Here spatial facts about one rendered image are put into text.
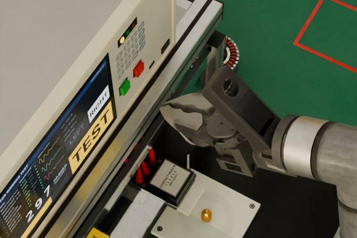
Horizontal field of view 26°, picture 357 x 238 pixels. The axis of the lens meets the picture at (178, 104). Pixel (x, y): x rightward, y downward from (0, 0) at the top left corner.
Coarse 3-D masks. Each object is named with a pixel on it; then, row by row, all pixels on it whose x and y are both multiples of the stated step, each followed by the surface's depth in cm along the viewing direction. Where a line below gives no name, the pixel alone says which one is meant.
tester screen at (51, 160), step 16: (96, 80) 100; (80, 96) 98; (96, 96) 103; (80, 112) 100; (64, 128) 98; (48, 144) 96; (64, 144) 100; (32, 160) 93; (48, 160) 98; (64, 160) 103; (32, 176) 96; (48, 176) 100; (64, 176) 105; (16, 192) 93; (32, 192) 98; (0, 208) 91; (16, 208) 96; (48, 208) 105; (0, 224) 93; (16, 224) 98
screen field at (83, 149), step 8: (104, 112) 108; (112, 112) 111; (96, 120) 107; (104, 120) 110; (96, 128) 108; (104, 128) 111; (88, 136) 107; (96, 136) 110; (80, 144) 105; (88, 144) 108; (72, 152) 104; (80, 152) 107; (88, 152) 110; (72, 160) 105; (80, 160) 108; (72, 168) 107
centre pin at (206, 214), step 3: (204, 210) 141; (207, 210) 141; (210, 210) 142; (201, 213) 142; (204, 213) 141; (207, 213) 141; (210, 213) 141; (201, 216) 142; (204, 216) 141; (207, 216) 141; (210, 216) 141; (204, 219) 142; (207, 219) 142; (210, 219) 143
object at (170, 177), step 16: (144, 160) 142; (160, 160) 142; (144, 176) 140; (160, 176) 138; (176, 176) 138; (192, 176) 139; (160, 192) 136; (176, 192) 136; (192, 192) 141; (192, 208) 139
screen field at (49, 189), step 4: (48, 188) 102; (52, 188) 103; (44, 192) 101; (48, 192) 103; (40, 196) 101; (44, 196) 102; (40, 200) 101; (44, 200) 103; (36, 204) 101; (40, 204) 102; (32, 208) 100; (36, 208) 101; (28, 212) 100; (32, 212) 101; (28, 216) 100; (32, 216) 101; (28, 220) 101
